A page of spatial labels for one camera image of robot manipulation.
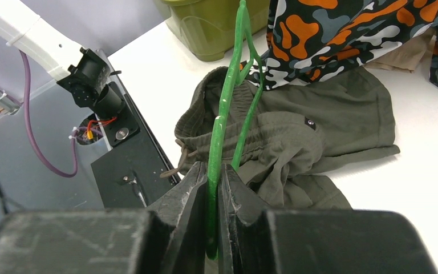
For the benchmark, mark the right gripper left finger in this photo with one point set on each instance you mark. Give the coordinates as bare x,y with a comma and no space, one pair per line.
168,236

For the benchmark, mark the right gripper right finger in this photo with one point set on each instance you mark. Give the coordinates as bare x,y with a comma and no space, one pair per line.
257,238

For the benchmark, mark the dark green shorts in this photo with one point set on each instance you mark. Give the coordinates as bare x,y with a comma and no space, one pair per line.
296,133

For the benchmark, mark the green hanger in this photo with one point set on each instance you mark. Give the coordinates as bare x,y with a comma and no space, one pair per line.
244,56

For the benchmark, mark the camouflage patterned shorts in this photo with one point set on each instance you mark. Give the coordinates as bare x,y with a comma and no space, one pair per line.
313,41

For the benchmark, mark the olive green plastic basket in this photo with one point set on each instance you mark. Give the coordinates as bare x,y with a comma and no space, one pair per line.
206,28

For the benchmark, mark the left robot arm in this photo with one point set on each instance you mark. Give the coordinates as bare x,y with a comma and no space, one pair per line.
78,70

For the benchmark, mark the beige shorts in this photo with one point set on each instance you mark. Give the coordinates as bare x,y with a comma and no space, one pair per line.
407,57

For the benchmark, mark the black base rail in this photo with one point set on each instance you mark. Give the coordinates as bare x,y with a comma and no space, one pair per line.
129,174

